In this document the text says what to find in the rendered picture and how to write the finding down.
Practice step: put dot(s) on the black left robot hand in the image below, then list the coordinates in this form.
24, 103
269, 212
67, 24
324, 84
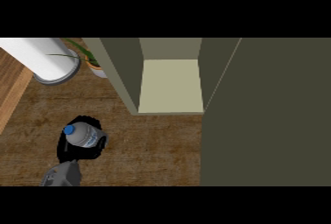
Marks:
64, 148

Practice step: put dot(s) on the clear blue-capped water bottle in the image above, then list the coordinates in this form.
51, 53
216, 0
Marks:
85, 135

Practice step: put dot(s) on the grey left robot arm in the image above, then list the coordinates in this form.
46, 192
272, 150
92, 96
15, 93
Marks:
63, 175

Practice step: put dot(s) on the olive green open cabinet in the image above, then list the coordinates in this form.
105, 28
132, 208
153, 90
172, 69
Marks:
170, 87

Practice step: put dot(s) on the white paper towel roll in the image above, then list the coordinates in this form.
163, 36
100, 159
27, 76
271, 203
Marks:
45, 59

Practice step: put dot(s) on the green potted plant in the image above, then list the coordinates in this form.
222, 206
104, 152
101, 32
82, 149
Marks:
88, 58

